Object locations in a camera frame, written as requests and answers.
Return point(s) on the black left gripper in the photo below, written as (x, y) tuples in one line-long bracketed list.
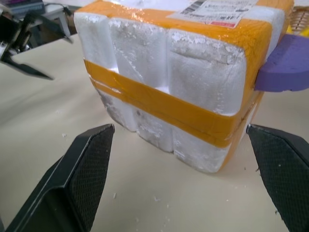
[(14, 33)]

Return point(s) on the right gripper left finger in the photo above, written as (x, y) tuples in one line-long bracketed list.
[(72, 188)]

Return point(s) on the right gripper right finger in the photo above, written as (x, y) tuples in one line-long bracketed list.
[(287, 174)]

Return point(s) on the purple plate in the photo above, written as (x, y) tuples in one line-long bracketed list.
[(287, 62)]

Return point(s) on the white parcel with yellow tape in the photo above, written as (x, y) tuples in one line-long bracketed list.
[(193, 60)]

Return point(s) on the white foam bottle holder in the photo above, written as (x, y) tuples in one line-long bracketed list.
[(193, 154)]

